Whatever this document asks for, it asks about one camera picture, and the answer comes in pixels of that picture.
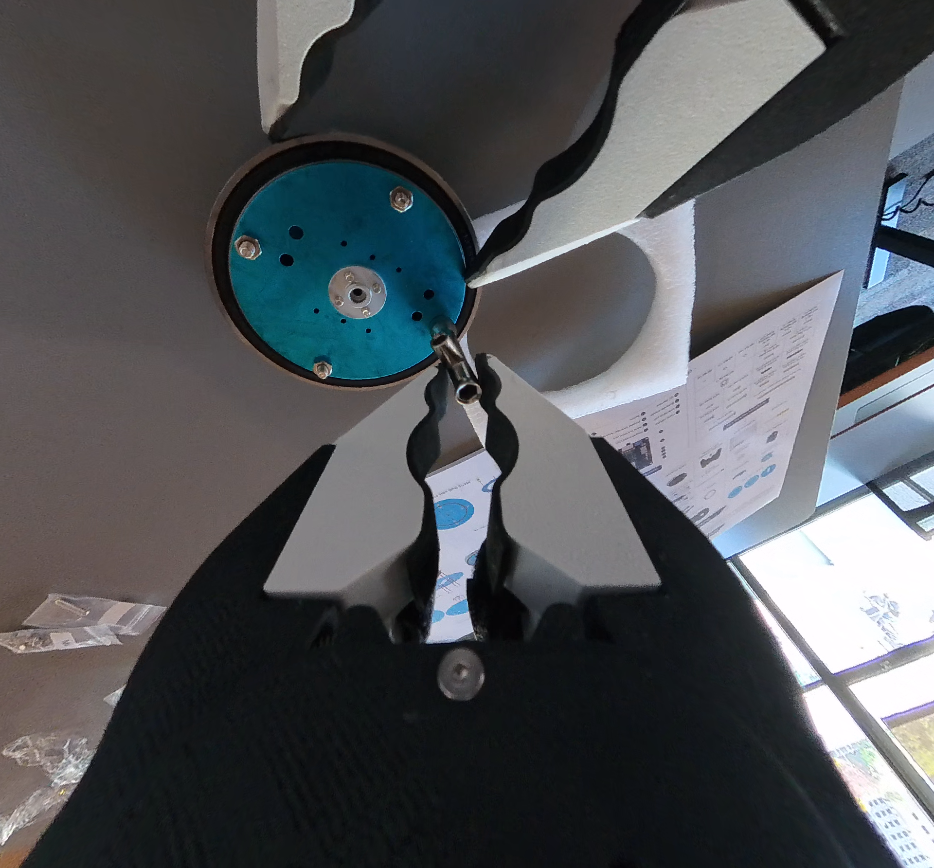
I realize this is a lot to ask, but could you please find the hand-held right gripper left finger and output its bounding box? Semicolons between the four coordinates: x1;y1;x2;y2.
263;370;449;641

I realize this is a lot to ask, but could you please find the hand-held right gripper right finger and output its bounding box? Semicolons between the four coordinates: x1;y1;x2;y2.
470;353;663;634

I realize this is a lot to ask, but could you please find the metal cross socket wrench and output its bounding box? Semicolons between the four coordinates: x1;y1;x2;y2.
429;321;484;405

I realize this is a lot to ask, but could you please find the blue disc with black rim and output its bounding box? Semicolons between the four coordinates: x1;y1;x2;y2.
210;134;483;391

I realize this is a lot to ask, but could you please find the white foam sheet with hole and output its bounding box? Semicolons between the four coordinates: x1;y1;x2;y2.
467;198;698;422

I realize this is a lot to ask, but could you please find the instruction sheet with circuit board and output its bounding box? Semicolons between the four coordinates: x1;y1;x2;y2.
573;271;846;559

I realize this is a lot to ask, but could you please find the large window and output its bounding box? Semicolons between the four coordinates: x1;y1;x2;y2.
730;445;934;868

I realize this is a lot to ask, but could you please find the clear bag of dark screws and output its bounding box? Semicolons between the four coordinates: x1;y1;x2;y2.
0;733;96;843

